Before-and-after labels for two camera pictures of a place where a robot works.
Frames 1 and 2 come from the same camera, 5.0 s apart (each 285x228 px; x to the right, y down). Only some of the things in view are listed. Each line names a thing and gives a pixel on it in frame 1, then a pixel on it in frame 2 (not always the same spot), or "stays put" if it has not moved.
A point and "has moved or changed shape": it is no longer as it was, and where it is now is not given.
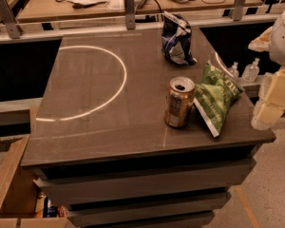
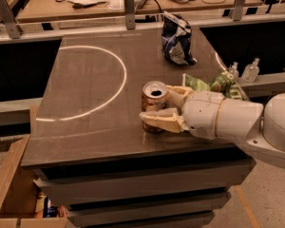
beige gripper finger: x=276 y=93 -> x=199 y=108
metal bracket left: x=13 y=28 stays put
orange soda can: x=179 y=101 has moved or changed shape
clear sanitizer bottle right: x=251 y=71 stays put
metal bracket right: x=239 y=2 stays put
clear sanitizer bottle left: x=235 y=71 stays put
